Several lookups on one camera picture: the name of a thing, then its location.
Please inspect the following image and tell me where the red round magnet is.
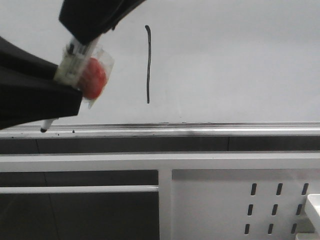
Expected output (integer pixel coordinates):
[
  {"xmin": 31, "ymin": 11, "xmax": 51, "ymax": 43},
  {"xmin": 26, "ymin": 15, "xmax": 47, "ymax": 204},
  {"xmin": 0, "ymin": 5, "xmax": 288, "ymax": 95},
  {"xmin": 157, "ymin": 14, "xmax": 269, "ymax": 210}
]
[{"xmin": 77, "ymin": 45, "xmax": 115, "ymax": 109}]

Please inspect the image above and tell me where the white metal pegboard stand frame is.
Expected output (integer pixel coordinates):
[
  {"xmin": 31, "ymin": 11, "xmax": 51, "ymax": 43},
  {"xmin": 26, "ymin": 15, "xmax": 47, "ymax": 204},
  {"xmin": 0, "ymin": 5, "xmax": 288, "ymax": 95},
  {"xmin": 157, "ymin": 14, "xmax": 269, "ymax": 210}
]
[{"xmin": 0, "ymin": 152, "xmax": 320, "ymax": 240}]

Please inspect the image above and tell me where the white whiteboard with aluminium frame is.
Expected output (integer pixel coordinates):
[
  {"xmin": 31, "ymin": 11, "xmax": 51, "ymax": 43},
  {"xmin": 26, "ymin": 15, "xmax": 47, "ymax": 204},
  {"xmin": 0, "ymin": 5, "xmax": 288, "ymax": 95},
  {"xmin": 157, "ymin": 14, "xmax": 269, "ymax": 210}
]
[{"xmin": 0, "ymin": 0, "xmax": 320, "ymax": 139}]

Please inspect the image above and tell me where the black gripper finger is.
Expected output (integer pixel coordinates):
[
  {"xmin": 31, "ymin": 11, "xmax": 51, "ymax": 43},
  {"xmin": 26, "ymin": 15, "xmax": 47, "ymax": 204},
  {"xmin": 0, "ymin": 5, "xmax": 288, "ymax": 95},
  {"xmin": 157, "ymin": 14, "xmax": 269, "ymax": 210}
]
[
  {"xmin": 0, "ymin": 38, "xmax": 83, "ymax": 129},
  {"xmin": 58, "ymin": 0, "xmax": 144, "ymax": 45}
]

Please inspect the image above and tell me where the white plastic marker tray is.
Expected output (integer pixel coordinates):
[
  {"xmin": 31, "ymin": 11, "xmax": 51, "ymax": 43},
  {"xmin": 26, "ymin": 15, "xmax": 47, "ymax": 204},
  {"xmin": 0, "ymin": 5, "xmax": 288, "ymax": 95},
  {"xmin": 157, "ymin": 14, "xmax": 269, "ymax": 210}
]
[{"xmin": 294, "ymin": 193, "xmax": 320, "ymax": 240}]

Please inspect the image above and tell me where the white black-tipped whiteboard marker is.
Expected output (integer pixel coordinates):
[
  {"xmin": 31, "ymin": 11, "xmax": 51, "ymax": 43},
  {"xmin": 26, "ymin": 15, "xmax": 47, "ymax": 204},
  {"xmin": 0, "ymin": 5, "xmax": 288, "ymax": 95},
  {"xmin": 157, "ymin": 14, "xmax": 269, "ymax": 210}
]
[{"xmin": 40, "ymin": 37, "xmax": 101, "ymax": 133}]

